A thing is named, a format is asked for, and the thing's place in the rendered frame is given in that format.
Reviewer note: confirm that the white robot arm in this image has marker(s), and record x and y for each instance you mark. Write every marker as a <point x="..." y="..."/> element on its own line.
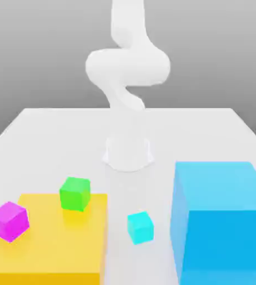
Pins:
<point x="128" y="66"/>

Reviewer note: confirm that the small green cube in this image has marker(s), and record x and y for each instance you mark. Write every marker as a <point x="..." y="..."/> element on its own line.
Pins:
<point x="75" y="194"/>

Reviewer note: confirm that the small cyan cube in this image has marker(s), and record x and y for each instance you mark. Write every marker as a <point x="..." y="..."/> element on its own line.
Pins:
<point x="140" y="228"/>

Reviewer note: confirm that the small magenta cube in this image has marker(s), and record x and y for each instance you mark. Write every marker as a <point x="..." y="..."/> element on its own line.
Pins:
<point x="9" y="221"/>

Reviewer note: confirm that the large yellow box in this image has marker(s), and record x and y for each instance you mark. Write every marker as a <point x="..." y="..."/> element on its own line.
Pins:
<point x="52" y="242"/>

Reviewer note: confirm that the large blue box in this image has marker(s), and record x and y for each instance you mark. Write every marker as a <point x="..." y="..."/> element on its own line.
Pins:
<point x="226" y="233"/>

